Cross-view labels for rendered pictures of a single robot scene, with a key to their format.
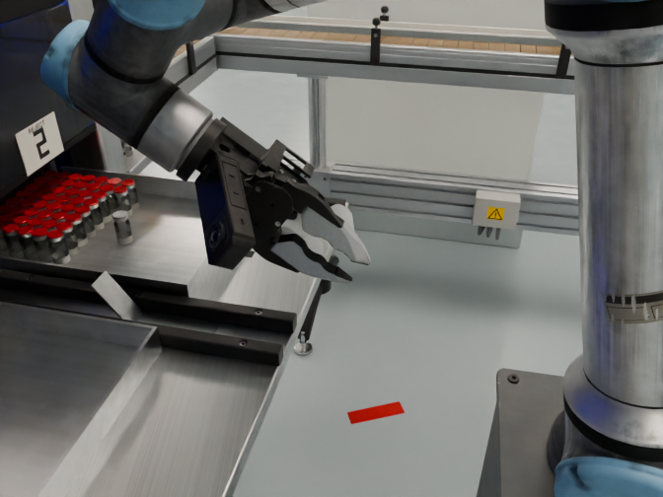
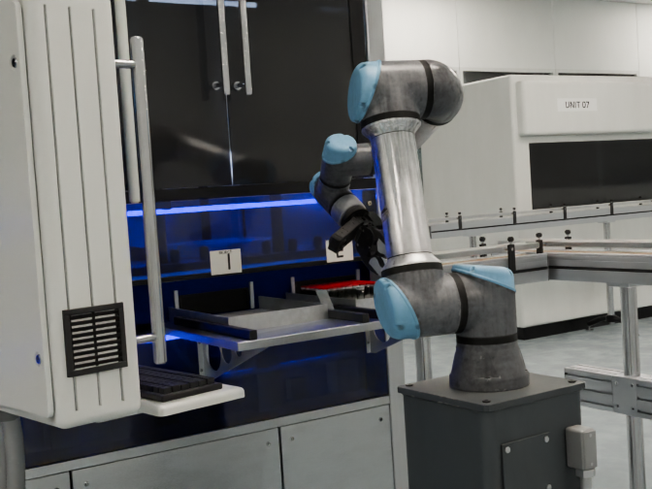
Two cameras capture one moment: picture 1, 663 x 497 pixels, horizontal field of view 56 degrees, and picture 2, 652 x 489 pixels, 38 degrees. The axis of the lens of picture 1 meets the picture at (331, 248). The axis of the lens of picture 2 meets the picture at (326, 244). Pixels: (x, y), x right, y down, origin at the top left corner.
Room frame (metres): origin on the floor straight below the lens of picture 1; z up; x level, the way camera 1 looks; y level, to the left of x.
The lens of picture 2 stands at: (-1.05, -1.40, 1.17)
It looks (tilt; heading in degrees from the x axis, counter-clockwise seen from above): 3 degrees down; 45
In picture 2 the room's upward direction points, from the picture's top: 4 degrees counter-clockwise
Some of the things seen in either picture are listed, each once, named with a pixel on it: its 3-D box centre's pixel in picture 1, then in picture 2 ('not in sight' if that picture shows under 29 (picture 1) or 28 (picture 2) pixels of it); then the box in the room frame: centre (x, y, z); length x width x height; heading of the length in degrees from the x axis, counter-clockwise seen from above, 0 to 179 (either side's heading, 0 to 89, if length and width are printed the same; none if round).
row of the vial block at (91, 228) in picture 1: (90, 218); (351, 293); (0.78, 0.35, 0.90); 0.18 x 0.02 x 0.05; 167
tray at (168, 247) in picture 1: (116, 226); (361, 297); (0.77, 0.31, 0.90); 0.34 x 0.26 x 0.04; 77
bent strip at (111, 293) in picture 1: (155, 306); (336, 304); (0.57, 0.21, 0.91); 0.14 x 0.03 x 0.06; 76
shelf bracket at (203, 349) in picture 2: not in sight; (234, 363); (0.34, 0.33, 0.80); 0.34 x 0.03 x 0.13; 77
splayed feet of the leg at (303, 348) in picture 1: (319, 291); not in sight; (1.69, 0.04, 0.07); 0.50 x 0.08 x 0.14; 167
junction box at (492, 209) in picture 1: (495, 209); not in sight; (1.51, -0.46, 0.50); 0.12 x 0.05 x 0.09; 77
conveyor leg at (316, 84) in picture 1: (318, 191); (634, 404); (1.69, 0.04, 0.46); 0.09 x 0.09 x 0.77; 77
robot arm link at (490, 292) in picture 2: not in sight; (480, 298); (0.43, -0.32, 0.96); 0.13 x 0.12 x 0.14; 151
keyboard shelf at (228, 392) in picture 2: not in sight; (125, 394); (0.02, 0.28, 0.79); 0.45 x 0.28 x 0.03; 87
